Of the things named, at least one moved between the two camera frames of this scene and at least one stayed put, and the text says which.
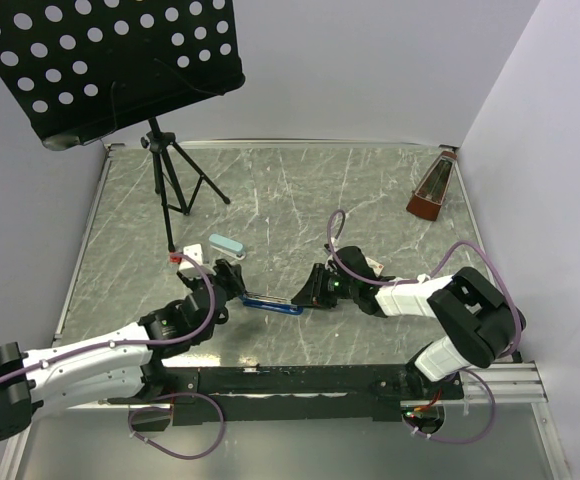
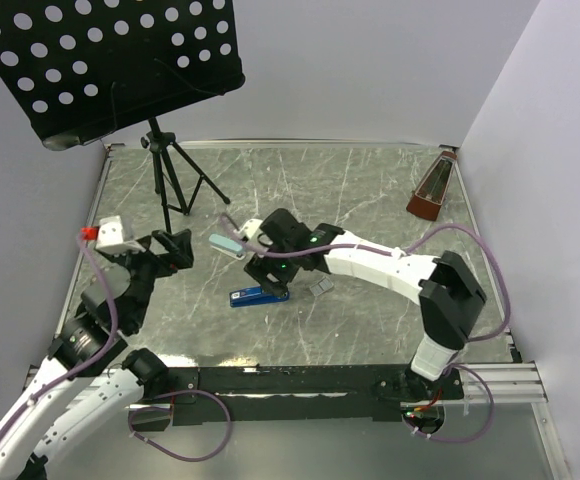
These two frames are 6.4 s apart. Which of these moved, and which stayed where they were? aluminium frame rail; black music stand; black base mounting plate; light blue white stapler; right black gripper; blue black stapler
Moved: right black gripper; blue black stapler
Stayed: light blue white stapler; black music stand; aluminium frame rail; black base mounting plate
